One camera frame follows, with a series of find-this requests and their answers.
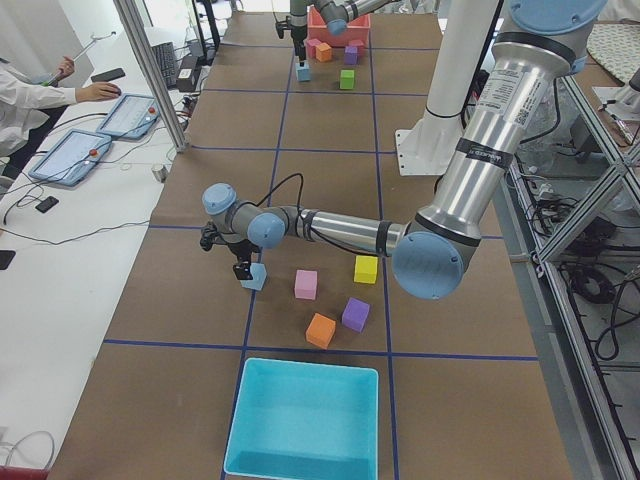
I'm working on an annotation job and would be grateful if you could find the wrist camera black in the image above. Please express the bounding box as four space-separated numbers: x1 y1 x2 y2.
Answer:
275 20 289 39
199 222 220 252

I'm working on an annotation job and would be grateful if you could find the orange block left side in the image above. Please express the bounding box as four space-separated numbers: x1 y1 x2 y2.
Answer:
305 313 336 349

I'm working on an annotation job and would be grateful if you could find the teach pendant far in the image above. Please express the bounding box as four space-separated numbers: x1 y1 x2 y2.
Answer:
96 94 159 140

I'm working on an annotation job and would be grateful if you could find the cyan plastic bin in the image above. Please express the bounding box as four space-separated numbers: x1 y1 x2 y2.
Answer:
223 358 379 479

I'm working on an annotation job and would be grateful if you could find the yellow foam block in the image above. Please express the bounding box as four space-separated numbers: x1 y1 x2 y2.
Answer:
353 255 379 285

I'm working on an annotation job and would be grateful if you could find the purple block right side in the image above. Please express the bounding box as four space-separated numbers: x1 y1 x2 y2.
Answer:
343 45 359 65

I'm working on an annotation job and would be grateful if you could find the green foam block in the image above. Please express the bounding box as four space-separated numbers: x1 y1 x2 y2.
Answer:
339 69 355 90

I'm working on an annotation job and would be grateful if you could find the orange block right side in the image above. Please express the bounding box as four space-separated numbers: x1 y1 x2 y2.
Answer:
315 42 333 62

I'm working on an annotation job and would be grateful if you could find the teach pendant near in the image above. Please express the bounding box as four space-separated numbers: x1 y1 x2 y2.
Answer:
28 129 112 187

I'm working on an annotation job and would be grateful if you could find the black keyboard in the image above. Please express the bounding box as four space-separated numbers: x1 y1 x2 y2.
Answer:
151 42 178 89

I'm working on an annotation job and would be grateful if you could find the person in white coat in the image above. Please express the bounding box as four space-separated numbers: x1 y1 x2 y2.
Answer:
1 59 115 179

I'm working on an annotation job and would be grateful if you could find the purple block left side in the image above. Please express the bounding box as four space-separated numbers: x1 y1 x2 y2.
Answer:
341 297 371 333

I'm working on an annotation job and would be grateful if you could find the teach pendant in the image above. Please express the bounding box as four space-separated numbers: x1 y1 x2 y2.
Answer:
96 94 159 140
28 129 112 187

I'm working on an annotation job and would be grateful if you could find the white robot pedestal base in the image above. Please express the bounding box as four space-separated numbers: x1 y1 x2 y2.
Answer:
395 0 503 176

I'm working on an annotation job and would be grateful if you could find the light pink foam block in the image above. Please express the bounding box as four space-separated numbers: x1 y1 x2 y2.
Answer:
294 270 318 300

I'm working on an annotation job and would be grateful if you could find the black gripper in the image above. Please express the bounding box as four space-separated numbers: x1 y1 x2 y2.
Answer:
226 236 260 280
291 25 307 64

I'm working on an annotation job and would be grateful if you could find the black smartphone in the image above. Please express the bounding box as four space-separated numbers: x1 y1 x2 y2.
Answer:
35 196 59 213

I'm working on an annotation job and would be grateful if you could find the aluminium frame post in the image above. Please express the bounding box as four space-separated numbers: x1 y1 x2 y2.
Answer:
113 0 187 153

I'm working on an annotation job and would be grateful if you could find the light blue block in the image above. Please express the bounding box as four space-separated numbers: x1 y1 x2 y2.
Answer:
240 263 267 291
295 62 311 82

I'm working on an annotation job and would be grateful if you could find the purple block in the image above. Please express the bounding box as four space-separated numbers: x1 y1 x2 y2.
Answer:
341 297 371 333
343 45 359 65

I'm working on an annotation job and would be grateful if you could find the small metal cylinder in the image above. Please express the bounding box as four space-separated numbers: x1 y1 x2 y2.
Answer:
151 164 168 183

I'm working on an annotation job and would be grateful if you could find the pink plastic bin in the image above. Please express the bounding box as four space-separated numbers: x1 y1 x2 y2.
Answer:
306 5 372 49

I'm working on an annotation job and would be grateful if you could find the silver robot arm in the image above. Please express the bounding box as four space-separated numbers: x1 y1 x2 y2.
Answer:
200 1 604 300
276 0 394 64

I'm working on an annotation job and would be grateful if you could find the magenta block near orange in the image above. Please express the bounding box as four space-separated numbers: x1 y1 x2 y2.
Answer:
304 38 321 59

